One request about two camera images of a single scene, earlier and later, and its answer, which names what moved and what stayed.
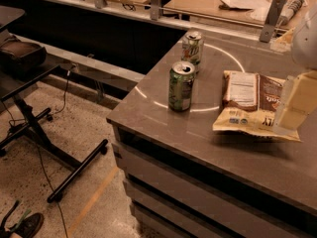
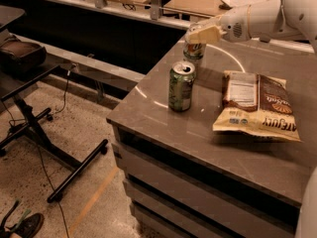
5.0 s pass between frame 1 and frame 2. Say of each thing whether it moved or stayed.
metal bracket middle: stayed
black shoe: stayed
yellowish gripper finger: moved
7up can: stayed
